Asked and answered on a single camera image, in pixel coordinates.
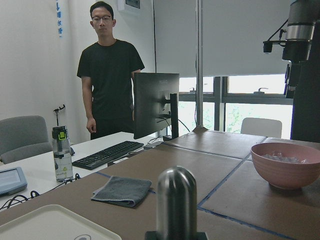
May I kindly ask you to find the pink bowl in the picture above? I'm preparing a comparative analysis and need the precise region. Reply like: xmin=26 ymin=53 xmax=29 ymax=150
xmin=251 ymin=142 xmax=320 ymax=190

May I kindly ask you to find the aluminium frame post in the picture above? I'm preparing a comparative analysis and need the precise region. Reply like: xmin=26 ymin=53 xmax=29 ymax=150
xmin=196 ymin=0 xmax=203 ymax=128

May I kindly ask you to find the black keyboard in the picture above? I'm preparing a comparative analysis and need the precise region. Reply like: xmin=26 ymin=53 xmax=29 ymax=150
xmin=72 ymin=141 xmax=144 ymax=170

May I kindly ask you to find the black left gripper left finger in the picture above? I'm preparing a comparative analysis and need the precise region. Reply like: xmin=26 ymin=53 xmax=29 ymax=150
xmin=145 ymin=231 xmax=158 ymax=240

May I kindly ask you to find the white chair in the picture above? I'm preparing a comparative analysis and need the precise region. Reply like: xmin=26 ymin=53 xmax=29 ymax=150
xmin=240 ymin=117 xmax=282 ymax=138

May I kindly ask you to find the clear ice cubes pile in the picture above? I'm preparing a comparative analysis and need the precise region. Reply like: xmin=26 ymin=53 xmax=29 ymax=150
xmin=262 ymin=151 xmax=308 ymax=164

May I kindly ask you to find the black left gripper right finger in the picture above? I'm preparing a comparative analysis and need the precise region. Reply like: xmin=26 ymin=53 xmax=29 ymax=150
xmin=196 ymin=232 xmax=208 ymax=240

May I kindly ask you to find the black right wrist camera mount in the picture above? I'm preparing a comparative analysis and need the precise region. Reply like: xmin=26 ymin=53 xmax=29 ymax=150
xmin=263 ymin=28 xmax=287 ymax=54

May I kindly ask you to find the grey office chair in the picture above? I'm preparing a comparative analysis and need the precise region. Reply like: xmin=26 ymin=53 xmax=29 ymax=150
xmin=0 ymin=115 xmax=52 ymax=164

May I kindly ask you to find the blue teach pendant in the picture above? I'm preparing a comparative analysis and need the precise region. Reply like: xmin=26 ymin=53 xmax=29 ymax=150
xmin=0 ymin=167 xmax=28 ymax=196

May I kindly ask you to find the white bear serving tray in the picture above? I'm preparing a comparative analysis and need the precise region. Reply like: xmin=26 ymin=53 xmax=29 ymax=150
xmin=0 ymin=204 xmax=121 ymax=240

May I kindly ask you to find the black computer monitor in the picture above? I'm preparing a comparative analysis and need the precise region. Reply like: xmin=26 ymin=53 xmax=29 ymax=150
xmin=133 ymin=72 xmax=180 ymax=139

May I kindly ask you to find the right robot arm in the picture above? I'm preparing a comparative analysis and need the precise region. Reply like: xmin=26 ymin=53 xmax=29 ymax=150
xmin=282 ymin=0 xmax=320 ymax=99

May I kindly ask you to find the grey water bottle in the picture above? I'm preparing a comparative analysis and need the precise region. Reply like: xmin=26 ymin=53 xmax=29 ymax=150
xmin=51 ymin=126 xmax=73 ymax=183

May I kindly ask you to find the grey folded cloth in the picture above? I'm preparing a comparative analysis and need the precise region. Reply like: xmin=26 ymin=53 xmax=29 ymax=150
xmin=91 ymin=176 xmax=152 ymax=208

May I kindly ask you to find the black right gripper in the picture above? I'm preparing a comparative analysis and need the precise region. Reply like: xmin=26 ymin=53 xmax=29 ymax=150
xmin=282 ymin=41 xmax=311 ymax=98

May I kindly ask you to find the man in black shirt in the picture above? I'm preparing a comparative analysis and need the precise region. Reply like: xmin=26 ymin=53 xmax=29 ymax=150
xmin=77 ymin=1 xmax=145 ymax=140

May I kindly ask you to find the steel muddler black tip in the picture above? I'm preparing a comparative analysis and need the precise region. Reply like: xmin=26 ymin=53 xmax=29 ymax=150
xmin=156 ymin=165 xmax=197 ymax=240

